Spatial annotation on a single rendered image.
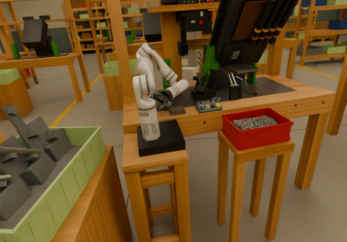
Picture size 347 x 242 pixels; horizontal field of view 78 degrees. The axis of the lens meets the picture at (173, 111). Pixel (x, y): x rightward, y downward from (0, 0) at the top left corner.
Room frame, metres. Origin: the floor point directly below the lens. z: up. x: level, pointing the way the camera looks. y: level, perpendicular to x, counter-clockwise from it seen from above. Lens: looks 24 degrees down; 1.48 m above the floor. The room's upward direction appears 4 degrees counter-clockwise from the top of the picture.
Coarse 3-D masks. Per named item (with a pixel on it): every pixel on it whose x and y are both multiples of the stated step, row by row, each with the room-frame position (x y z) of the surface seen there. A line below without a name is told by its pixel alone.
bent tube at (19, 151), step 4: (0, 148) 0.70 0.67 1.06; (4, 148) 0.71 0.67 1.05; (8, 148) 0.73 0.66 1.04; (12, 148) 0.74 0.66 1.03; (16, 148) 0.76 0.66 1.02; (20, 148) 0.77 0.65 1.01; (24, 148) 0.79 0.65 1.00; (28, 148) 0.80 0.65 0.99; (32, 148) 0.82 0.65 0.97; (0, 152) 0.70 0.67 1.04; (4, 152) 0.71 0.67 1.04; (8, 152) 0.72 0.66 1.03; (12, 152) 0.73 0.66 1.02; (16, 152) 0.74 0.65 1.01; (20, 152) 0.76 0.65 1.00; (24, 152) 0.77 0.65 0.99; (28, 152) 0.79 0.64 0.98; (32, 152) 0.80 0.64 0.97; (36, 152) 0.82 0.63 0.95
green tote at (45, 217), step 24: (24, 144) 0.98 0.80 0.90; (72, 144) 1.03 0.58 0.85; (96, 144) 0.94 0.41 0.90; (72, 168) 0.71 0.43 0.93; (96, 168) 0.88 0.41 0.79; (48, 192) 0.56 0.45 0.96; (72, 192) 0.67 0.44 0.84; (24, 216) 0.46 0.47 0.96; (48, 216) 0.53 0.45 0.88; (0, 240) 0.42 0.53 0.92; (24, 240) 0.43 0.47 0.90; (48, 240) 0.49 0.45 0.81
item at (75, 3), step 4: (72, 0) 11.35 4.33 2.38; (76, 0) 11.35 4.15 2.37; (80, 0) 11.36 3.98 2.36; (84, 0) 11.37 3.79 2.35; (72, 4) 11.35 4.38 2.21; (76, 4) 11.35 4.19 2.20; (80, 4) 11.36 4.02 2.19; (84, 4) 11.37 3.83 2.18; (76, 12) 11.35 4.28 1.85; (80, 12) 11.35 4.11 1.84; (84, 12) 11.36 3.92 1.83; (92, 12) 11.38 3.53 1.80; (76, 16) 11.35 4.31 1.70; (88, 20) 11.37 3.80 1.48; (96, 20) 11.39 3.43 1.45
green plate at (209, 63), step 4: (208, 44) 1.57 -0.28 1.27; (208, 48) 1.56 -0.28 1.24; (212, 48) 1.49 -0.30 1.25; (208, 52) 1.54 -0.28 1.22; (212, 52) 1.47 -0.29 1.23; (208, 56) 1.52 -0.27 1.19; (212, 56) 1.47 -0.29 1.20; (204, 60) 1.56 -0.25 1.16; (208, 60) 1.50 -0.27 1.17; (212, 60) 1.48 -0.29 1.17; (204, 64) 1.55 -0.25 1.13; (208, 64) 1.48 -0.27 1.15; (212, 64) 1.48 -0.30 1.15; (216, 64) 1.49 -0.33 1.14; (204, 68) 1.53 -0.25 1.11; (208, 68) 1.47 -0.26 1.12; (212, 68) 1.48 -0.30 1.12; (216, 68) 1.49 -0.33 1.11
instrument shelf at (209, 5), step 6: (156, 6) 1.66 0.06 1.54; (162, 6) 1.67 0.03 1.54; (168, 6) 1.68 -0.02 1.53; (174, 6) 1.68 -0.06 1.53; (180, 6) 1.69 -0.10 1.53; (186, 6) 1.70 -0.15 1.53; (192, 6) 1.71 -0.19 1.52; (198, 6) 1.72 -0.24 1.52; (204, 6) 1.73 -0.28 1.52; (210, 6) 1.73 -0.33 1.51; (216, 6) 1.74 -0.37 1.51; (150, 12) 1.73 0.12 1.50; (156, 12) 1.80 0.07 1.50
